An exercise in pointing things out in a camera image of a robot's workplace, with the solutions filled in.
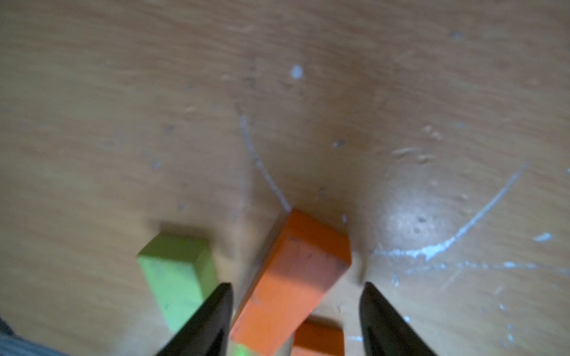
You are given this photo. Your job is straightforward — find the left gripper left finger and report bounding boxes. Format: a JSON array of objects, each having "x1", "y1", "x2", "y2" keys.
[{"x1": 157, "y1": 283, "x2": 234, "y2": 356}]

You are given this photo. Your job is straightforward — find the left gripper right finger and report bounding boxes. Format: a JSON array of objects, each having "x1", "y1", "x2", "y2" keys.
[{"x1": 359, "y1": 282, "x2": 436, "y2": 356}]

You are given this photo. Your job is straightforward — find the small light green block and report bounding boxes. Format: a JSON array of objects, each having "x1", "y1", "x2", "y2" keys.
[{"x1": 137, "y1": 234, "x2": 219, "y2": 333}]

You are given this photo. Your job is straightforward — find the orange block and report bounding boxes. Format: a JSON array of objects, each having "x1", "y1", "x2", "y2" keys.
[
  {"x1": 290, "y1": 319, "x2": 345, "y2": 356},
  {"x1": 229, "y1": 209, "x2": 352, "y2": 355}
]

